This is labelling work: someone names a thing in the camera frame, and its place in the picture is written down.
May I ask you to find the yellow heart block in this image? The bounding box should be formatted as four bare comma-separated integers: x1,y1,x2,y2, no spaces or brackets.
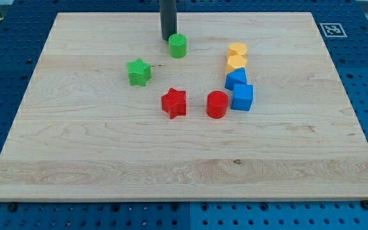
227,42,248,58

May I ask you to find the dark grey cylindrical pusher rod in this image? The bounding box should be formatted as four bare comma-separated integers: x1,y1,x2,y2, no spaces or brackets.
159,0,177,41

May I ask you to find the blue cube block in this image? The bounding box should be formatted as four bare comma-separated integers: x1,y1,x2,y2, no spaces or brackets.
231,84,254,111

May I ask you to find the red star block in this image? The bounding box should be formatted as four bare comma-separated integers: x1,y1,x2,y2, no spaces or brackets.
161,88,187,119

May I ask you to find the green star block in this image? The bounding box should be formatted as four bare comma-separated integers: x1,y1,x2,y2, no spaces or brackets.
126,58,151,87

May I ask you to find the red cylinder block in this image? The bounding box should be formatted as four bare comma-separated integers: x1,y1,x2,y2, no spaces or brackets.
206,91,229,119

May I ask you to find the yellow pentagon block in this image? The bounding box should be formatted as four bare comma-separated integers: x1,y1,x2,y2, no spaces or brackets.
226,54,247,74

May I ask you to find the blue triangle block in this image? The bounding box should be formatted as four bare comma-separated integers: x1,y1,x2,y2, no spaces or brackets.
224,67,247,91

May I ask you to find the white fiducial marker tag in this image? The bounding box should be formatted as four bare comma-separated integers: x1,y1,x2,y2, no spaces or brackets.
319,22,347,38

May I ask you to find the green cylinder block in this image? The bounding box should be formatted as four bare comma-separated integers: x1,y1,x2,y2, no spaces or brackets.
169,33,187,58

